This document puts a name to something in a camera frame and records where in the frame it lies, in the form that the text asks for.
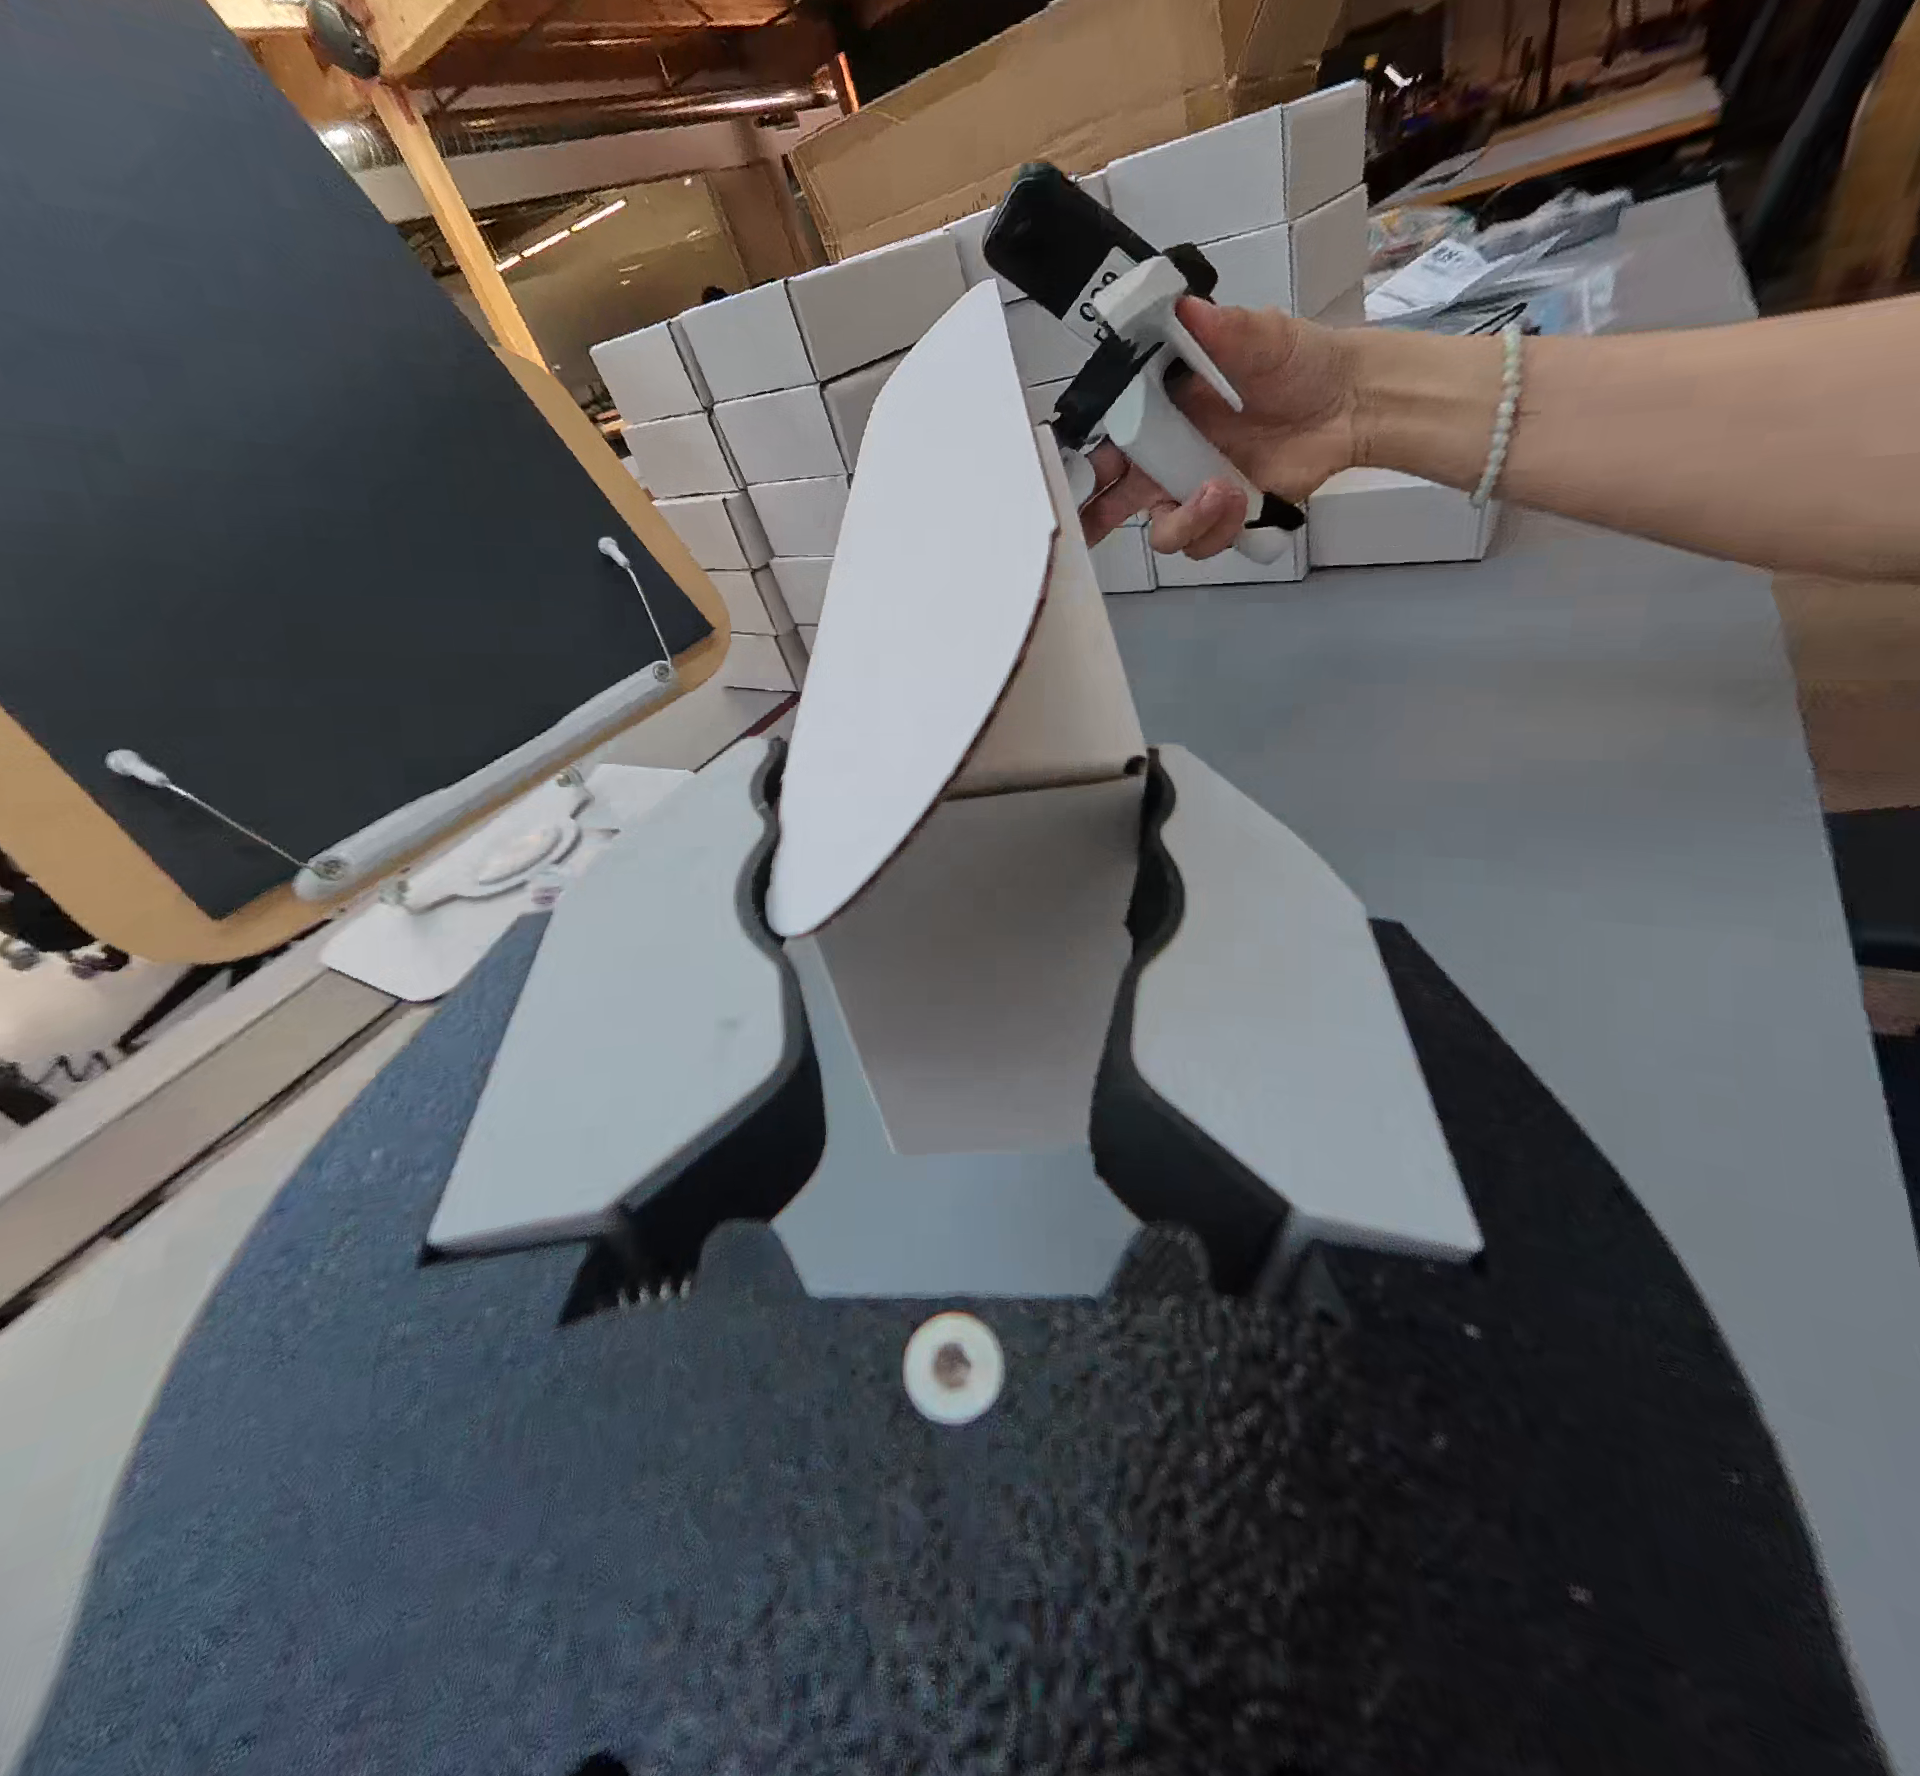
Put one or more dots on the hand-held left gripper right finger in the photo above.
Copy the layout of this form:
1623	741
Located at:
1291	1055

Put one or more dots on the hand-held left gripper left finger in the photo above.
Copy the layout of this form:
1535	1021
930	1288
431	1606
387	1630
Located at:
631	1041

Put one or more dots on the white cardboard box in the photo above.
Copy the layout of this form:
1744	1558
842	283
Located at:
930	574

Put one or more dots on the person's right forearm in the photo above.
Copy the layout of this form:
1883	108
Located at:
1682	440

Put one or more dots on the person's right hand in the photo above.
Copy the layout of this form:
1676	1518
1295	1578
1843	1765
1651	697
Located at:
1298	395

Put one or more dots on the stack of white boxes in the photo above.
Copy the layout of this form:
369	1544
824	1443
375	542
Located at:
751	457

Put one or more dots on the pile of plastic bags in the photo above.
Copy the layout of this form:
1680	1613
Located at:
1484	268

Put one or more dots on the dark round ceiling lamp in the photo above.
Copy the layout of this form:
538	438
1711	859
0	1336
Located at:
344	34

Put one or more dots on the black board with wooden frame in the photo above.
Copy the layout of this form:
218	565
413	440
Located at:
226	380

